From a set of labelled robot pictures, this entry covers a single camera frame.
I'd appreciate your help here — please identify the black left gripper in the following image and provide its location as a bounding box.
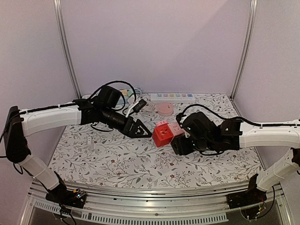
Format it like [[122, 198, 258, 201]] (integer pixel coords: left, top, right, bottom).
[[100, 106, 153, 139]]

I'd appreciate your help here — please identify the red cube socket adapter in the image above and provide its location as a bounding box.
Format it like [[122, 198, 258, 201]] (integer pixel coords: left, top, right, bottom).
[[152, 124, 174, 148]]

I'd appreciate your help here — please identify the light pink cube socket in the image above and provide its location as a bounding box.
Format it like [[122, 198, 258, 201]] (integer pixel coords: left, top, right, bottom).
[[168, 122, 185, 136]]

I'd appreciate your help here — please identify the pink plug adapter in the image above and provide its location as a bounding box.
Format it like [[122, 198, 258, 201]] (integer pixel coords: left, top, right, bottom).
[[156, 120, 168, 127]]

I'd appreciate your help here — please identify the dark green cube socket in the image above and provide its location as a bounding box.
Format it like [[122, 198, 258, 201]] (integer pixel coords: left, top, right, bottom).
[[171, 135, 195, 156]]

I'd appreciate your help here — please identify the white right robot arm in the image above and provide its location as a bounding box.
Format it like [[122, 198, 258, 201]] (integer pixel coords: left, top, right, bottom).
[[173, 106, 300, 204]]

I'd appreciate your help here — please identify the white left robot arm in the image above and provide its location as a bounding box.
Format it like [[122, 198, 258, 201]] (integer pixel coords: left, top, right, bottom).
[[0, 82, 152, 203]]

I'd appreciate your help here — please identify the white plug block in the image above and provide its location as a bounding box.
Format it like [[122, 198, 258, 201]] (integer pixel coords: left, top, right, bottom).
[[127, 95, 140, 104]]

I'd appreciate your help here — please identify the green beige socket adapter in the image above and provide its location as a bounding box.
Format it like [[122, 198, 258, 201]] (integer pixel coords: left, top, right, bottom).
[[119, 86, 143, 97]]

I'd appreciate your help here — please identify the white colourful power strip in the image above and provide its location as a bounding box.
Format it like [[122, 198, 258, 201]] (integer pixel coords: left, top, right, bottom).
[[150, 93, 195, 103]]

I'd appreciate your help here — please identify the floral table cloth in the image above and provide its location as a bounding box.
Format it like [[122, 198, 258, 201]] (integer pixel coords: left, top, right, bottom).
[[45, 93, 262, 189]]

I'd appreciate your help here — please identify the white coiled cable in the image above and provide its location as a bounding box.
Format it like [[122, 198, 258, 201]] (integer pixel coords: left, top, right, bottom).
[[138, 94, 156, 112]]

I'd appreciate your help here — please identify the pink round cable reel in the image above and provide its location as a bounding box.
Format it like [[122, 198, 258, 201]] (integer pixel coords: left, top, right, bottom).
[[157, 103, 174, 117]]

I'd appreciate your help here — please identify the aluminium front rail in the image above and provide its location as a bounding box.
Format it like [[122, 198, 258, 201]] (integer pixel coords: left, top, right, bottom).
[[20, 181, 293, 225]]

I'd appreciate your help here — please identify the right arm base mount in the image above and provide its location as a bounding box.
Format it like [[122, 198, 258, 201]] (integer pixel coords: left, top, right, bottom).
[[226, 174, 267, 209]]

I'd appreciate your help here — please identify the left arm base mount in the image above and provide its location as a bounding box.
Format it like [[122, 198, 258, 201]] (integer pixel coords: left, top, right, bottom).
[[45, 172, 87, 209]]

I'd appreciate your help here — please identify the right aluminium corner post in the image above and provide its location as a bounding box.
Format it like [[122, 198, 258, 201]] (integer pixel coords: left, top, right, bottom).
[[230, 0, 258, 101]]

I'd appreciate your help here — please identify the aluminium corner post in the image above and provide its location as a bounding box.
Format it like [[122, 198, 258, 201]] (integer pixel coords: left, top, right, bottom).
[[53, 0, 82, 98], [230, 0, 258, 101]]

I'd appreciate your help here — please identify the left aluminium corner post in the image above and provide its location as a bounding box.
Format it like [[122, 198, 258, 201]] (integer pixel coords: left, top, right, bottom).
[[53, 0, 82, 98]]

